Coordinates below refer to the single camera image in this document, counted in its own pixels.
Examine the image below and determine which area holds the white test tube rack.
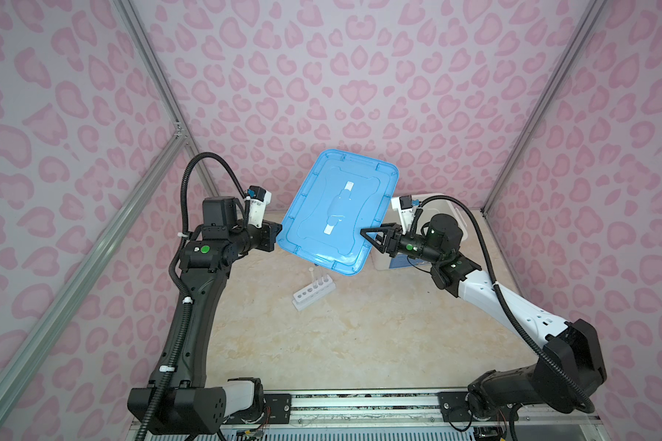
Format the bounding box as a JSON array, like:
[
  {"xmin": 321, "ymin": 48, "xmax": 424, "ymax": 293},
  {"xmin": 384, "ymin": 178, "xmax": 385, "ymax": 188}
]
[{"xmin": 292, "ymin": 275, "xmax": 336, "ymax": 312}]

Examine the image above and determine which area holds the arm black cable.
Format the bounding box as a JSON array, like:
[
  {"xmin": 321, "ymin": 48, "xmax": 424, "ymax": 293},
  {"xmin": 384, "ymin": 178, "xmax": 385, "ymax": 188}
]
[
  {"xmin": 134, "ymin": 151, "xmax": 249, "ymax": 441},
  {"xmin": 410, "ymin": 195, "xmax": 597, "ymax": 415}
]

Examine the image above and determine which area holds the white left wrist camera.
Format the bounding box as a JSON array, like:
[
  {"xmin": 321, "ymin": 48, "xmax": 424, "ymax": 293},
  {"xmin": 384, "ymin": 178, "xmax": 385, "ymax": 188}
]
[{"xmin": 246, "ymin": 186, "xmax": 272, "ymax": 229}]

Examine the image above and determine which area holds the aluminium frame strut left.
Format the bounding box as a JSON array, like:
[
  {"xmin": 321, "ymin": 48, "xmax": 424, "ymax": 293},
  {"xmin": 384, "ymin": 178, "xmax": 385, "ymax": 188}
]
[{"xmin": 0, "ymin": 128, "xmax": 189, "ymax": 437}]

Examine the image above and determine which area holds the white plastic storage bin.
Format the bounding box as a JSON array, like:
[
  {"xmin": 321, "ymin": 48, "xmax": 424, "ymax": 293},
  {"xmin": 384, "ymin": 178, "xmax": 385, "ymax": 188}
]
[{"xmin": 370, "ymin": 193, "xmax": 470, "ymax": 271}]

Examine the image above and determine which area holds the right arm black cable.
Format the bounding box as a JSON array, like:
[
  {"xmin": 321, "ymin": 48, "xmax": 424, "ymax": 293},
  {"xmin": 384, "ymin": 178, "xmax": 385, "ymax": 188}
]
[{"xmin": 410, "ymin": 195, "xmax": 597, "ymax": 415}]

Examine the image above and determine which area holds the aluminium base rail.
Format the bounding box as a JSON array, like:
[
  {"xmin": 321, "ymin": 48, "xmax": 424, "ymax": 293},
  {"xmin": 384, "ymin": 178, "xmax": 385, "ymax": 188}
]
[{"xmin": 125, "ymin": 387, "xmax": 608, "ymax": 441}]

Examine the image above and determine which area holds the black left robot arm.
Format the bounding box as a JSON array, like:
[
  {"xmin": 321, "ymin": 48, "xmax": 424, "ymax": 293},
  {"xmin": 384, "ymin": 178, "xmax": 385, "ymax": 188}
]
[{"xmin": 127, "ymin": 197, "xmax": 282, "ymax": 440}]

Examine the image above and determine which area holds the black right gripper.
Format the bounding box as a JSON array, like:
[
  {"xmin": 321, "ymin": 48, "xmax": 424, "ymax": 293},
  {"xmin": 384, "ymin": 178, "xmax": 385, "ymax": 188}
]
[{"xmin": 362, "ymin": 222, "xmax": 444, "ymax": 265}]

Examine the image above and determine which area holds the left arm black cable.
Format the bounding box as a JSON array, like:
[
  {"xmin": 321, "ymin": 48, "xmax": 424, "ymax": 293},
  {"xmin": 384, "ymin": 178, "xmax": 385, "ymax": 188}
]
[{"xmin": 134, "ymin": 151, "xmax": 249, "ymax": 441}]

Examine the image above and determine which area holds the blue plastic bin lid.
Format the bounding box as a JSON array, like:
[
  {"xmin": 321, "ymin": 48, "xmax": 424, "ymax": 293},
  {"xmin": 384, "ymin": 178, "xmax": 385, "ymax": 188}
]
[{"xmin": 276, "ymin": 149, "xmax": 399, "ymax": 276}]

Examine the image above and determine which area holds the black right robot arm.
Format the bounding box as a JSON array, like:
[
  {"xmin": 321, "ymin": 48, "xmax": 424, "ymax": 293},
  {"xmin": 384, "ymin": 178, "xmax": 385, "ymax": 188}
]
[{"xmin": 360, "ymin": 214, "xmax": 607, "ymax": 420}]

